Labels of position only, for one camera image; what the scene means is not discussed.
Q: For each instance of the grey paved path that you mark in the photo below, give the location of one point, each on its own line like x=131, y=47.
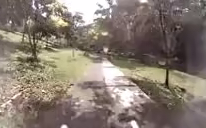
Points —
x=101, y=91

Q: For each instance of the leaf-strewn grass slope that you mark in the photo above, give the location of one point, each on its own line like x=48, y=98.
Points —
x=64, y=65

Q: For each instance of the row of trees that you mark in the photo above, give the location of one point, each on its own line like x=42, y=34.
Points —
x=131, y=33

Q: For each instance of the leaf-strewn grass verge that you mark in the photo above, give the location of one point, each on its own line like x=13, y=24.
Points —
x=147, y=74

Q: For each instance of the thin young tree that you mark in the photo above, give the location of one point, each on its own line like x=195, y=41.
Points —
x=166, y=75

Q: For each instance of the robot's own part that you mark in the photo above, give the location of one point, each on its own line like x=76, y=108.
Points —
x=63, y=126
x=134, y=124

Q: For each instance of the small branching tree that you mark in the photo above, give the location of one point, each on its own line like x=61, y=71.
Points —
x=34, y=50

